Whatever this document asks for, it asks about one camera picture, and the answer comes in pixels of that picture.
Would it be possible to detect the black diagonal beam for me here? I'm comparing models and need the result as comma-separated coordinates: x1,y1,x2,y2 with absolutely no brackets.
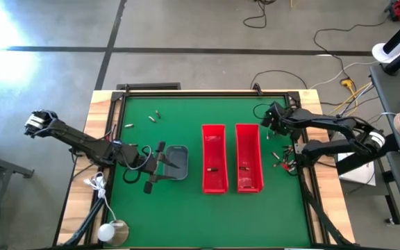
335,133,400,176

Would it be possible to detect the white floor cable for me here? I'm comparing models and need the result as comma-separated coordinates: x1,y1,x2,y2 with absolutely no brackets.
309,60,380,90

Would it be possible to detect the white box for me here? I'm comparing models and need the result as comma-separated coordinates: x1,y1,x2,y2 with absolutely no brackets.
337,151,376,187

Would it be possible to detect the red plastic storage bin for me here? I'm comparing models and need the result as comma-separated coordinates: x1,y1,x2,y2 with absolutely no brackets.
201,124,229,194
235,123,265,194

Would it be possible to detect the long black floor cable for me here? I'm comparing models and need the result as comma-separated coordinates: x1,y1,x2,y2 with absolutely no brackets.
312,17,390,84

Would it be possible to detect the flat black bar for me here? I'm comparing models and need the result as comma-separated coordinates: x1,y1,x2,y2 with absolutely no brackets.
116,82,182,91

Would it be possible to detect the black diagonal brace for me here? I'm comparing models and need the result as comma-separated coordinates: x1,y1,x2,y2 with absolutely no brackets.
300,180,352,247
62,196,107,247

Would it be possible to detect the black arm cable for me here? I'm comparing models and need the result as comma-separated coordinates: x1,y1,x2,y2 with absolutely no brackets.
253,103,274,121
122,144,152,184

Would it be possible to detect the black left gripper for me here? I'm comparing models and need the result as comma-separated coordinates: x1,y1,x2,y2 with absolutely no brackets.
137,140,181,194

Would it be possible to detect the grey plastic tray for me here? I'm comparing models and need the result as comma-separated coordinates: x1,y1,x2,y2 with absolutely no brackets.
163,144,190,181

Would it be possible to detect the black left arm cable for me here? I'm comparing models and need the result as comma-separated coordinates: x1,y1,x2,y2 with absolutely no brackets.
122,144,152,184

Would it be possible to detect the green table mat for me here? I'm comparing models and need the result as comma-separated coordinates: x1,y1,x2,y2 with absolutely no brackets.
108,96,312,248

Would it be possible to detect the white ball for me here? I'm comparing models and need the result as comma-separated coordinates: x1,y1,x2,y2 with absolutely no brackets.
97,223,116,242

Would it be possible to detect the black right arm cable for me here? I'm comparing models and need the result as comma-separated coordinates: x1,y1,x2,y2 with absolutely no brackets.
253,103,274,121

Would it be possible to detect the arched black floor cable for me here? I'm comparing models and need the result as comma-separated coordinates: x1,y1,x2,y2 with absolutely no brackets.
250,69,308,90

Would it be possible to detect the yellow floor cable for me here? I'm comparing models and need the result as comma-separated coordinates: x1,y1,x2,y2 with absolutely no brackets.
328,78,373,115

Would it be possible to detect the white bundled cable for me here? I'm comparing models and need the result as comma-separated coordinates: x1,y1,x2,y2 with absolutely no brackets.
83,172,117,223

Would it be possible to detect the round metal base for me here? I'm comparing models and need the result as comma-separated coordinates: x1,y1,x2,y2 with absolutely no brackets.
109,219,131,247

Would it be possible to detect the grey side table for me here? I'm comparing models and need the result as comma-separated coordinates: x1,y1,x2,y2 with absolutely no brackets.
369,62,400,240

